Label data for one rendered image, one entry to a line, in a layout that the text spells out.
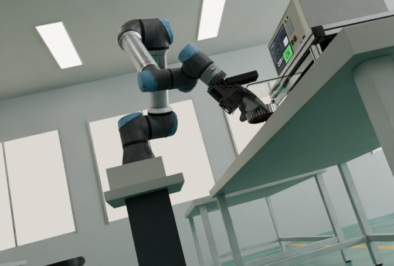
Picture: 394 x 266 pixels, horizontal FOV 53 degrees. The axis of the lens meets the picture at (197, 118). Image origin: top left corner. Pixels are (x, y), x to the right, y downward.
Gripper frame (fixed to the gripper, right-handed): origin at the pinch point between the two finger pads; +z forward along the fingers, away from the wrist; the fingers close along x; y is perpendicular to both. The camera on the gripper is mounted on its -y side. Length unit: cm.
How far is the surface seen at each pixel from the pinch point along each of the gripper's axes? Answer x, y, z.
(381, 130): 65, 14, 17
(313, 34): -5.5, -39.7, -7.6
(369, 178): -497, -240, 180
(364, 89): 64, 10, 11
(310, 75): 54, 9, 3
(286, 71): -41, -40, -7
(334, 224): -186, -47, 93
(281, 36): -40, -51, -21
